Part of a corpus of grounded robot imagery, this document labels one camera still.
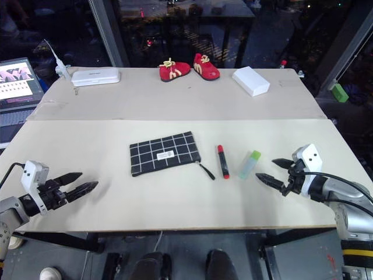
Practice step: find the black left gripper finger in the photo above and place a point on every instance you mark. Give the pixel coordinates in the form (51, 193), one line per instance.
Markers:
(82, 189)
(69, 177)

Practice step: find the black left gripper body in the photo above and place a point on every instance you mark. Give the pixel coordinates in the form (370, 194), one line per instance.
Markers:
(52, 194)

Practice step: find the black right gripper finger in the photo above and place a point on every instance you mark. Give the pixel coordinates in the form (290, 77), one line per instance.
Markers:
(283, 162)
(269, 180)

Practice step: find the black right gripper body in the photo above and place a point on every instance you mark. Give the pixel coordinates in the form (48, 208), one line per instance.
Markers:
(294, 178)

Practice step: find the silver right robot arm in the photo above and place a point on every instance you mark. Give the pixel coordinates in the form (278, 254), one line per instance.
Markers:
(344, 198)

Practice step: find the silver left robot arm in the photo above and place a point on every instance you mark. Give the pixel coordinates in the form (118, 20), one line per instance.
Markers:
(11, 212)

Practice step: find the black grid pencil case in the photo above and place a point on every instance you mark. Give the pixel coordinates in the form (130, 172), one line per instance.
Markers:
(165, 153)

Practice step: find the white device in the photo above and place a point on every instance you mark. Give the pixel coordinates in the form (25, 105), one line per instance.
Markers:
(95, 77)

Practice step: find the green capped glue stick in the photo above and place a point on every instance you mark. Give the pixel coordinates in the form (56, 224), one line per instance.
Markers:
(249, 164)

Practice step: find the red and black marker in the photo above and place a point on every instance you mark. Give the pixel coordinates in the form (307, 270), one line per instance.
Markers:
(223, 161)

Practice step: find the white shoe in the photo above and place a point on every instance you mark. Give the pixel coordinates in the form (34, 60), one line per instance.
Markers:
(51, 274)

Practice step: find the white rectangular box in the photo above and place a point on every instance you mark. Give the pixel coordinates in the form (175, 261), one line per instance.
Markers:
(251, 80)

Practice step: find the green box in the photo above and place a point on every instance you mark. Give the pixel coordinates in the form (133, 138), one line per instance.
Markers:
(339, 92)

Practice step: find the dark rounded robot foot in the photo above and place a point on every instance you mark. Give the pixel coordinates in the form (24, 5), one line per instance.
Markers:
(220, 265)
(152, 266)

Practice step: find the laptop with lit screen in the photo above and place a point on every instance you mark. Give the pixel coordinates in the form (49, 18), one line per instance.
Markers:
(16, 87)

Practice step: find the white clamp stand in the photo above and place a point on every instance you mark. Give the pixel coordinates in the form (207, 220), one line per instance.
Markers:
(62, 67)

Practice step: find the red baby shoe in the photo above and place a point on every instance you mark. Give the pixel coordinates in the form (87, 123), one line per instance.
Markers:
(206, 67)
(174, 70)

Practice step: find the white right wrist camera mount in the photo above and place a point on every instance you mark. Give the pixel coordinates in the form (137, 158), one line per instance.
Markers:
(309, 163)

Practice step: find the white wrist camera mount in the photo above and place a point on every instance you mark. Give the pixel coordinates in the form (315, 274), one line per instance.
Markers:
(309, 163)
(33, 176)

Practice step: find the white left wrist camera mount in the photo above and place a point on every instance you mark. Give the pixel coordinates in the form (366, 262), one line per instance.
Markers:
(33, 176)

